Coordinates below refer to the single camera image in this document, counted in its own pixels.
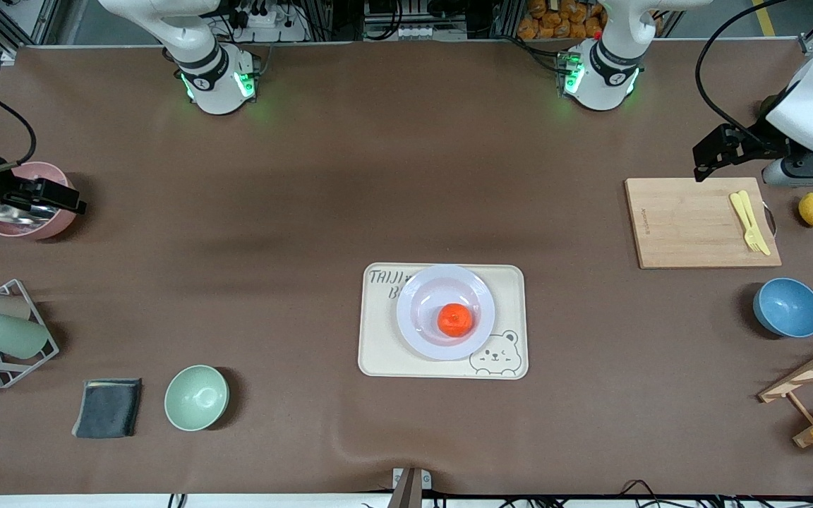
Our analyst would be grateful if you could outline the white power strip with plugs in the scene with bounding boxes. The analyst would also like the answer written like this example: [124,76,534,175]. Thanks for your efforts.
[237,6,308,43]

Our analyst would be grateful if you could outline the bag of orange fruit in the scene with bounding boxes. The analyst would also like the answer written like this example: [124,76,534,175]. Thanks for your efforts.
[517,0,608,41]

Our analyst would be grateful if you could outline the grey wire cup rack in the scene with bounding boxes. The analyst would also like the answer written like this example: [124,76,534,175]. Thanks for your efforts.
[0,279,60,389]

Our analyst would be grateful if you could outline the dark grey folded cloth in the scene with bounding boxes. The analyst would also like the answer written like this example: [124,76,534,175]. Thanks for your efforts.
[71,378,143,440]

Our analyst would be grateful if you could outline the grey table edge bracket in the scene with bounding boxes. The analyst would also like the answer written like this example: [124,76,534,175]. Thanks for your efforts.
[387,467,433,508]

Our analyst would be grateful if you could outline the blue bowl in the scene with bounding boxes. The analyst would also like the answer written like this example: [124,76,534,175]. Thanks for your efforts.
[753,277,813,339]

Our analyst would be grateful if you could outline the orange mandarin fruit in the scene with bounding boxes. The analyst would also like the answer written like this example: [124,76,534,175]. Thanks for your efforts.
[438,303,475,338]

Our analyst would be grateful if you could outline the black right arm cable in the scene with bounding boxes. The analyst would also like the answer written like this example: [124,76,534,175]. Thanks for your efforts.
[0,95,37,174]

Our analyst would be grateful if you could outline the yellow plastic fork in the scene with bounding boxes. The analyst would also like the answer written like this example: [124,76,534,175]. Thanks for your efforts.
[730,192,761,253]

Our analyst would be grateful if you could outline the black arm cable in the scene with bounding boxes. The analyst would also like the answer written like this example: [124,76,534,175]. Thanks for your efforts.
[694,0,788,135]
[0,95,37,174]

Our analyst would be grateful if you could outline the cream tray with bear print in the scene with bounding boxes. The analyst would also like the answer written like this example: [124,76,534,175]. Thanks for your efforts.
[358,263,529,380]

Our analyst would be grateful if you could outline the white empty power strip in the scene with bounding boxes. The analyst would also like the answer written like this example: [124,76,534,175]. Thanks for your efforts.
[396,25,469,41]

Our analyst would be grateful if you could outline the bamboo cutting board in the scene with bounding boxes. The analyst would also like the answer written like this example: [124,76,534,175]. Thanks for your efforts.
[624,177,783,270]

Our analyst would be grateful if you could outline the pale green bowl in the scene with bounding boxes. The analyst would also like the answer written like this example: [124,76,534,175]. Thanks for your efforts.
[164,365,229,432]

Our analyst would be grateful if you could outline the yellow plastic knife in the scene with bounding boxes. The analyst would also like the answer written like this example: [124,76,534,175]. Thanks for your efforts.
[737,190,772,256]

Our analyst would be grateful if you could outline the metal scoop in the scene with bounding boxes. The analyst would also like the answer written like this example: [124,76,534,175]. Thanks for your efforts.
[0,205,47,226]

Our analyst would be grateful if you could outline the mint green cup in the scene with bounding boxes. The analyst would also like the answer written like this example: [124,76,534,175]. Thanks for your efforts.
[0,313,50,360]

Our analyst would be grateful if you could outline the pink bowl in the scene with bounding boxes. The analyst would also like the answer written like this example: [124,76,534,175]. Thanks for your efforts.
[0,162,80,241]

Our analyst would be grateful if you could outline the pale lavender round plate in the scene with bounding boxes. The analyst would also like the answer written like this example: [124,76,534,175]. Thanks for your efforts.
[396,265,496,361]

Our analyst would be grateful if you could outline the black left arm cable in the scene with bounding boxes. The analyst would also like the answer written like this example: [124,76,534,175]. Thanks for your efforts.
[694,0,788,135]

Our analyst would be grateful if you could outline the wooden peg rack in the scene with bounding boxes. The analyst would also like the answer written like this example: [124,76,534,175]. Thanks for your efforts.
[757,332,813,449]

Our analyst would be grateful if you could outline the black floor cables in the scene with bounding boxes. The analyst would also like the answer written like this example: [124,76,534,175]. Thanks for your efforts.
[618,480,813,508]

